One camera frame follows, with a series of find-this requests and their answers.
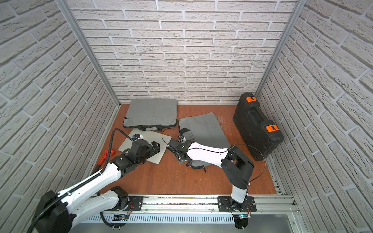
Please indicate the black plastic tool case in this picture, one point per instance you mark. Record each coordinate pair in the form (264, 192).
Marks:
(261, 135)

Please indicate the silver apple laptop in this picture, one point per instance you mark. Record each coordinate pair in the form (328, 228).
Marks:
(151, 136)

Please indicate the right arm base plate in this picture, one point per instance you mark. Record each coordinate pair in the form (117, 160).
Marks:
(227, 204)

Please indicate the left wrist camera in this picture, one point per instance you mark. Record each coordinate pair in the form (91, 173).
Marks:
(137, 136)

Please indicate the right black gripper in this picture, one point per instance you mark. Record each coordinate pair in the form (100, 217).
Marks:
(178, 159)

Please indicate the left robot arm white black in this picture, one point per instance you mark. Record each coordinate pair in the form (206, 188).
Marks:
(60, 212)

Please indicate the grey zippered laptop bag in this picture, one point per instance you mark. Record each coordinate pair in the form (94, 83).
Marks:
(151, 114)

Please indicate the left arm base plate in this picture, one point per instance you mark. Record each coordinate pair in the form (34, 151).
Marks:
(128, 203)

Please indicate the grey laptop sleeve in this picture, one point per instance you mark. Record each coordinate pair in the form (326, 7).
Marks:
(204, 129)

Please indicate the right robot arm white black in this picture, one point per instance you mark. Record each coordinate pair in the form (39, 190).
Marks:
(236, 165)

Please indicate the red handled pliers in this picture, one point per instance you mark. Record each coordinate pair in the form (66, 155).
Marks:
(103, 159)

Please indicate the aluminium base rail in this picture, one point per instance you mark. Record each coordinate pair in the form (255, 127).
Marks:
(181, 204)

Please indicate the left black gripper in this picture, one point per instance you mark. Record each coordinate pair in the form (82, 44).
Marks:
(153, 148)

